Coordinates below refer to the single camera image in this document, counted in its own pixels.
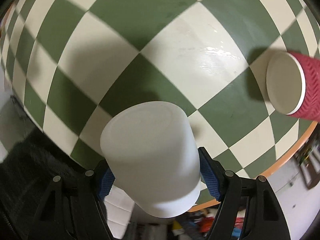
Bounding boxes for white plastic cup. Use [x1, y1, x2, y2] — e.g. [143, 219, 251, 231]
[100, 101, 201, 218]

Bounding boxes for red ribbed paper cup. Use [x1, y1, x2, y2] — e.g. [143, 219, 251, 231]
[266, 51, 319, 122]

